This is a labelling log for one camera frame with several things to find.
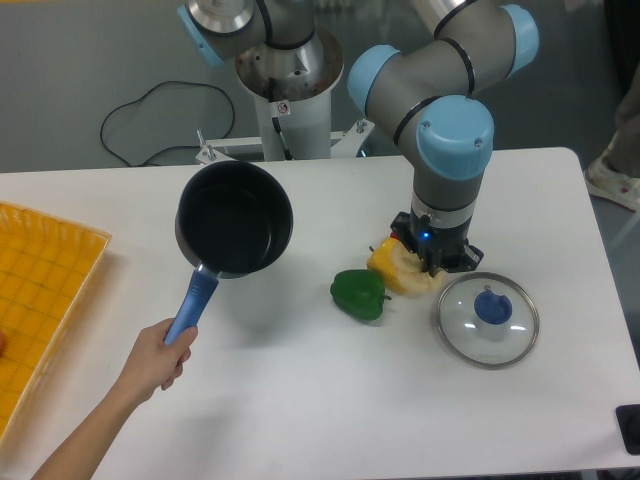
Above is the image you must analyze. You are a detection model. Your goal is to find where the black pot blue handle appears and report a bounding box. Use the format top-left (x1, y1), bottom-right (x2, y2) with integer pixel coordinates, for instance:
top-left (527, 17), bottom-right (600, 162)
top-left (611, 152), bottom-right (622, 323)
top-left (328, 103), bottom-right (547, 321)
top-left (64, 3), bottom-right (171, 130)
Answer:
top-left (165, 160), bottom-right (293, 345)

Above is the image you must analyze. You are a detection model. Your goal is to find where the round beige bread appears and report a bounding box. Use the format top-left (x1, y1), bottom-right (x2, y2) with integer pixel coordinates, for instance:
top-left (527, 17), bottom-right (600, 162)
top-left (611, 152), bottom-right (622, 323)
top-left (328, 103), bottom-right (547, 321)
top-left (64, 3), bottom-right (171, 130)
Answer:
top-left (388, 243), bottom-right (446, 296)

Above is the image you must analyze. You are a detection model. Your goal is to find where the black cable on floor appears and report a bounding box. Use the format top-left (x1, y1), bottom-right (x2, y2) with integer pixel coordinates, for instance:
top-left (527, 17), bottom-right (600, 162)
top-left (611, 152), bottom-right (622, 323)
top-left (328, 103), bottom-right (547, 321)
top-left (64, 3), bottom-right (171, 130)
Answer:
top-left (99, 81), bottom-right (236, 168)

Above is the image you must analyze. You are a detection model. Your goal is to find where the black device at table edge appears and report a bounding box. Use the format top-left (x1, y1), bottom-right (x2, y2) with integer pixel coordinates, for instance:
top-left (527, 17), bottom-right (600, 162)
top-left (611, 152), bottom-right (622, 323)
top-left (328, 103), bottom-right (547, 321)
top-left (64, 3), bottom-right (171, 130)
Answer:
top-left (615, 404), bottom-right (640, 456)

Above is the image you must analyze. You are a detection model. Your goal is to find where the person's hand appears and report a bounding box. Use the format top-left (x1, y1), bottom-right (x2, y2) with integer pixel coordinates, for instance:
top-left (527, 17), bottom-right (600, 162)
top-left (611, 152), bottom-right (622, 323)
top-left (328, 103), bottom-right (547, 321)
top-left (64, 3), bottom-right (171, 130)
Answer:
top-left (114, 318), bottom-right (198, 406)

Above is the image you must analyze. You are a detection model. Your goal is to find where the green bell pepper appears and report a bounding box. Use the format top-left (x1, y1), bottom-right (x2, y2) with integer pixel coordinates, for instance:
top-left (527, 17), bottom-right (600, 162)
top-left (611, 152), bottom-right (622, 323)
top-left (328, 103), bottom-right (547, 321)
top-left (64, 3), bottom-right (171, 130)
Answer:
top-left (330, 269), bottom-right (392, 323)

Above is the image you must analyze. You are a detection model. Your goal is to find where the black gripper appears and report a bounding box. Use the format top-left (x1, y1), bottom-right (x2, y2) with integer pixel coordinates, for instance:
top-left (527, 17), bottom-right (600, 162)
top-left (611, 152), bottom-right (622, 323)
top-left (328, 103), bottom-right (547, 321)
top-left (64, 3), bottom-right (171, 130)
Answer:
top-left (390, 212), bottom-right (484, 277)

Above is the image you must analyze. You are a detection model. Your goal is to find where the person's forearm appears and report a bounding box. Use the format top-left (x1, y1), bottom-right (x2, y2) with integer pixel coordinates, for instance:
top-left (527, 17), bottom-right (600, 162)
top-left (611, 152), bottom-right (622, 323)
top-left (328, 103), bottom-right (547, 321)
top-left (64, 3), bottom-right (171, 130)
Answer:
top-left (32, 386), bottom-right (140, 480)

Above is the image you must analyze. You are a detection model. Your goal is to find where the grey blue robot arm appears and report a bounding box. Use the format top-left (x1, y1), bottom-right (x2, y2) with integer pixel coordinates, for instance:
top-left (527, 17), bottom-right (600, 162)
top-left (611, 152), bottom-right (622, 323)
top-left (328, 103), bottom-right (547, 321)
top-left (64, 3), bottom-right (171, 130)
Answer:
top-left (177, 1), bottom-right (539, 274)

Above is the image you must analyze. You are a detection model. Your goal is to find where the yellow bell pepper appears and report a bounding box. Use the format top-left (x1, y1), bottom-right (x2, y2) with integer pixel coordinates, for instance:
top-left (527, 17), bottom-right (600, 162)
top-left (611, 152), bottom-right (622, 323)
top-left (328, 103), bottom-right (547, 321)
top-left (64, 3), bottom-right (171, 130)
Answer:
top-left (366, 237), bottom-right (408, 294)

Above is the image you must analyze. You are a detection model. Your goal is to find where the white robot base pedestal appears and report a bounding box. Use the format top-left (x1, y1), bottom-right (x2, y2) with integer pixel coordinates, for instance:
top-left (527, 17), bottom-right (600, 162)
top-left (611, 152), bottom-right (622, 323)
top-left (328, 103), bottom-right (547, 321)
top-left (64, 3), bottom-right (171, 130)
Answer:
top-left (194, 27), bottom-right (381, 165)

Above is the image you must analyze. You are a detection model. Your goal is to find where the yellow woven basket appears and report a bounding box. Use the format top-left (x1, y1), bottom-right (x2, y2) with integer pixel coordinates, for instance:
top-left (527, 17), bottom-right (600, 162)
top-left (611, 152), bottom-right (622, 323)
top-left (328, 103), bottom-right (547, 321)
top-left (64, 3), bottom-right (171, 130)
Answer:
top-left (1, 201), bottom-right (111, 436)

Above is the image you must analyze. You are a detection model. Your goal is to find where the glass lid blue knob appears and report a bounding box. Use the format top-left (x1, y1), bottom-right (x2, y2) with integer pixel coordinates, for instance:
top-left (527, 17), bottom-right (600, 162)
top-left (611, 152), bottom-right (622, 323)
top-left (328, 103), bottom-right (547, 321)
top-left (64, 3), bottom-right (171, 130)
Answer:
top-left (435, 272), bottom-right (540, 369)

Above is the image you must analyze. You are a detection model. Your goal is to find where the person's leg and shoe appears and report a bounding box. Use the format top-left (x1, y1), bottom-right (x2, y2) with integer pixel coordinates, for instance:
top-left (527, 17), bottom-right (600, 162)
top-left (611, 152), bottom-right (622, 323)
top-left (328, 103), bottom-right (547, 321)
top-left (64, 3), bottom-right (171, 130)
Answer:
top-left (583, 67), bottom-right (639, 212)

